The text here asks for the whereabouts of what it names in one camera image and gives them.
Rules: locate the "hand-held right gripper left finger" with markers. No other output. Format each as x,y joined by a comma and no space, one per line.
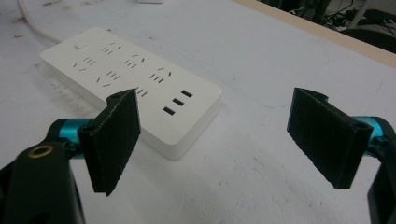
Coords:
109,140

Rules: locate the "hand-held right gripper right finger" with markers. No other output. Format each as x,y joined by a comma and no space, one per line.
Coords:
327,137

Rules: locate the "white power strip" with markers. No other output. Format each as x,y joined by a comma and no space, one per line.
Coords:
130,81

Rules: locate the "white metal stand leg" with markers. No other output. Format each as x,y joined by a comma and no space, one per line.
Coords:
359,14

